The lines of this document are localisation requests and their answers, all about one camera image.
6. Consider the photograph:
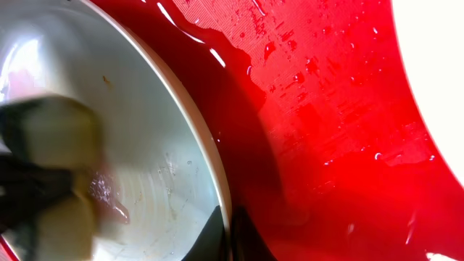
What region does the red plastic tray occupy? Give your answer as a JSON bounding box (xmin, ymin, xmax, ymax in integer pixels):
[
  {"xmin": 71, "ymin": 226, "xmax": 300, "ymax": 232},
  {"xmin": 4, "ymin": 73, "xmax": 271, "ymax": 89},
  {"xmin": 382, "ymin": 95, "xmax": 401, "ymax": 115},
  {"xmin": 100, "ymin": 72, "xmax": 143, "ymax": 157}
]
[{"xmin": 89, "ymin": 0, "xmax": 463, "ymax": 260}]

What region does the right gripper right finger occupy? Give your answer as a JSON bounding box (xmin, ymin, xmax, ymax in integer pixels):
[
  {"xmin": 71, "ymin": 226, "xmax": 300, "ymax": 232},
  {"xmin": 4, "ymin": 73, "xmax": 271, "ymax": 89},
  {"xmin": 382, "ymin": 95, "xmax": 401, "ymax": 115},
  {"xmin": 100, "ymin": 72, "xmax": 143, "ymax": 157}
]
[{"xmin": 231, "ymin": 207, "xmax": 276, "ymax": 261}]

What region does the light blue plate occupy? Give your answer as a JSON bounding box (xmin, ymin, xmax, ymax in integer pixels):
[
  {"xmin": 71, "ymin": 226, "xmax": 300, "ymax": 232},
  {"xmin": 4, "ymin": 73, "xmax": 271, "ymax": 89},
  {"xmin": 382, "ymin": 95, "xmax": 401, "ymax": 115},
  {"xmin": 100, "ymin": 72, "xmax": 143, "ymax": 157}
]
[{"xmin": 1, "ymin": 1, "xmax": 231, "ymax": 260}]

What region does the green yellow sponge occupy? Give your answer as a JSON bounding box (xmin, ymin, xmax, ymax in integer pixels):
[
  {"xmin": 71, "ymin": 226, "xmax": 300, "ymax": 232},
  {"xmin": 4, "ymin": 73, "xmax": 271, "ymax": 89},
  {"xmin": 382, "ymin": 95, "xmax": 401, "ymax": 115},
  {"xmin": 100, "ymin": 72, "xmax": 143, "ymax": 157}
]
[{"xmin": 1, "ymin": 95, "xmax": 102, "ymax": 260}]

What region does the white plate top right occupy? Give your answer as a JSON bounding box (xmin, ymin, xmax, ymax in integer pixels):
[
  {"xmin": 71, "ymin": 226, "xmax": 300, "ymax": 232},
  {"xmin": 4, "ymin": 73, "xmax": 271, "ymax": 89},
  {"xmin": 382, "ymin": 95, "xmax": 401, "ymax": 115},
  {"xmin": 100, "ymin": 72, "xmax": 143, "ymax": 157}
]
[{"xmin": 392, "ymin": 0, "xmax": 463, "ymax": 182}]

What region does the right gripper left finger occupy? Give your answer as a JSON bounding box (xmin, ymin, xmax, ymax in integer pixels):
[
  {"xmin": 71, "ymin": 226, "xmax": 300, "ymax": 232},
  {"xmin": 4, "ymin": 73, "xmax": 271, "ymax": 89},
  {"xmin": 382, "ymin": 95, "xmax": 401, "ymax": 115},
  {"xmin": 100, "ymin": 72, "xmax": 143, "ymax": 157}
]
[{"xmin": 182, "ymin": 206, "xmax": 227, "ymax": 261}]

